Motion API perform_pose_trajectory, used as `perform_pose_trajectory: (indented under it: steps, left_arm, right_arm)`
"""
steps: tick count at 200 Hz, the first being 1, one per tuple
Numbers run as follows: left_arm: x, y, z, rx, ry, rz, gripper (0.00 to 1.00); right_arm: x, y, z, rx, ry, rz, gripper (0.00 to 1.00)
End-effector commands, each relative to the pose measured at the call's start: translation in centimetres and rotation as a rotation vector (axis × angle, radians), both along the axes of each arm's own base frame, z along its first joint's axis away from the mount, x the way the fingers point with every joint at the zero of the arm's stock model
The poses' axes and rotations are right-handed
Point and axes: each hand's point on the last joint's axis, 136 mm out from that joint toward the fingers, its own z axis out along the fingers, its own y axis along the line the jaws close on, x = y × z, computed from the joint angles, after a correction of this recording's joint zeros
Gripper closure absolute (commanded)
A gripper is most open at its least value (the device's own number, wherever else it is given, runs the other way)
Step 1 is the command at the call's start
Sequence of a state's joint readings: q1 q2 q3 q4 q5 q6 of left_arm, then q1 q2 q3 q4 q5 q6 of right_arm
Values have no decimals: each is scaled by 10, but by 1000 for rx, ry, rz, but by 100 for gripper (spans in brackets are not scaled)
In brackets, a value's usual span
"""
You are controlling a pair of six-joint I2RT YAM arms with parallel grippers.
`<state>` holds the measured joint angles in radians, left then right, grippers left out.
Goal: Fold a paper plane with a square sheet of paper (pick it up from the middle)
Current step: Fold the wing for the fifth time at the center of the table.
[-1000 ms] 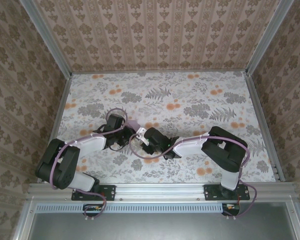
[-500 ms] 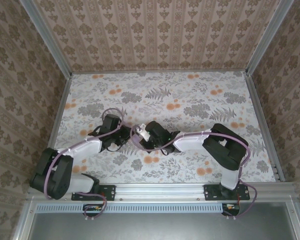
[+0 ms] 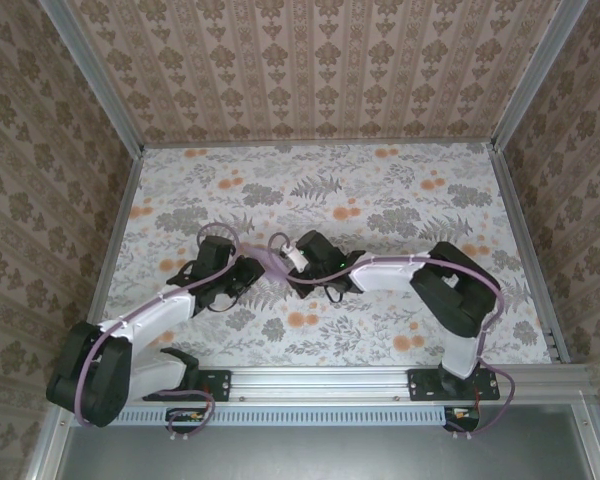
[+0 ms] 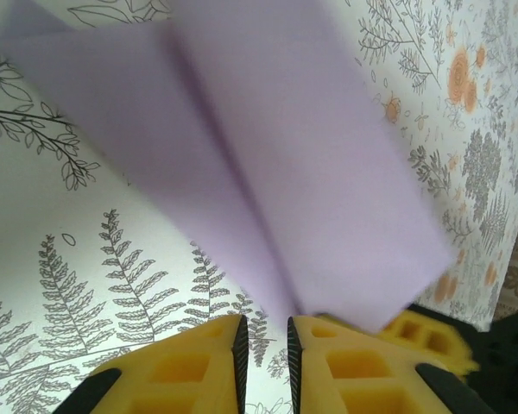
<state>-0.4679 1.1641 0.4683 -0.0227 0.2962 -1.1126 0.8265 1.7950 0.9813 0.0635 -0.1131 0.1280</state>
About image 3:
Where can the small connector circuit board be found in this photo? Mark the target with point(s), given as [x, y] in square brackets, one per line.
[462, 414]
[187, 415]

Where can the wide aluminium base rail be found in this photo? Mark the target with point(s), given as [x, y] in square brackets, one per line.
[320, 382]

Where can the thin aluminium table end rail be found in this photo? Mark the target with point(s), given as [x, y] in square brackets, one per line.
[320, 145]

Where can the purple paper sheet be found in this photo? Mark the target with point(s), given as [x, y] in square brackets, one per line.
[272, 265]

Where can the aluminium corner post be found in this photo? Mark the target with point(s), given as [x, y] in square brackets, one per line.
[95, 80]
[535, 80]

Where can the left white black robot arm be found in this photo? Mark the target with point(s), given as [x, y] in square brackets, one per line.
[155, 315]

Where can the floral patterned table cover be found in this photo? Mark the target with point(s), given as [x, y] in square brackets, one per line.
[330, 345]

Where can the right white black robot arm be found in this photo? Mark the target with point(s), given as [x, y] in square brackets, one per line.
[385, 275]

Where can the aluminium table side rail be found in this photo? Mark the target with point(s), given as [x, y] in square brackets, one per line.
[111, 260]
[530, 250]

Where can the grey metal panel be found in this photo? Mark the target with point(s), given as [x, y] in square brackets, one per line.
[320, 455]

